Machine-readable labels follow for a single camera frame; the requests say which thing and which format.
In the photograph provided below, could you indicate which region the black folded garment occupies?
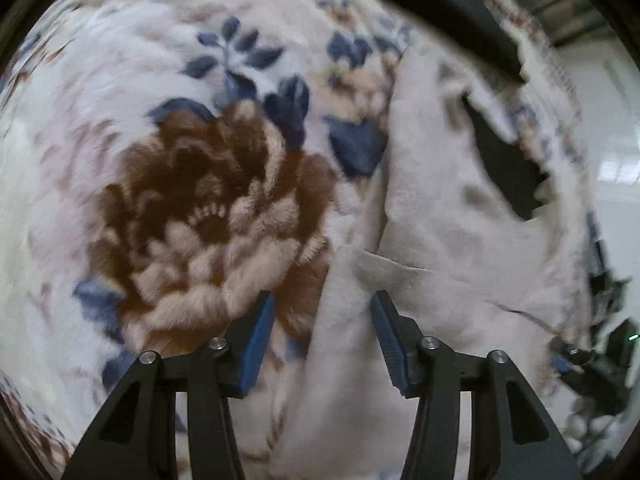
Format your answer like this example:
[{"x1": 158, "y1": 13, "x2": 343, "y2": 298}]
[{"x1": 461, "y1": 93, "x2": 549, "y2": 221}]

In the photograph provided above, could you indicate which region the floral fleece bed blanket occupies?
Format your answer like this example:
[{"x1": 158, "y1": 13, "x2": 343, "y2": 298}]
[{"x1": 1, "y1": 0, "x2": 591, "y2": 479}]

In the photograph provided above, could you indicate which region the beige knit garment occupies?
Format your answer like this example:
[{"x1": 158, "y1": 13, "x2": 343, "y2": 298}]
[{"x1": 269, "y1": 47, "x2": 586, "y2": 479}]

